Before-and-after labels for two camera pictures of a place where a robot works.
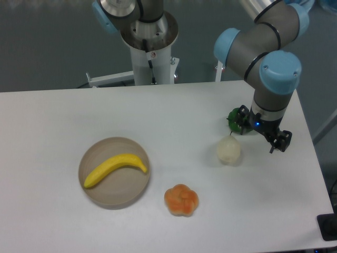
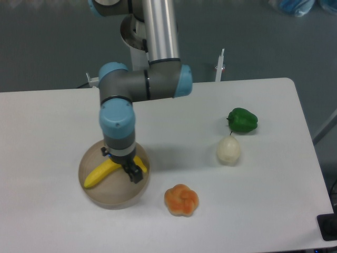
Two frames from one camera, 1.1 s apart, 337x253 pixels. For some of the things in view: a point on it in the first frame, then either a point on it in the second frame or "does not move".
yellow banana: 124,160 does not move
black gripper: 270,128 to 134,171
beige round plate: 120,188 does not move
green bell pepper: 239,123 does not move
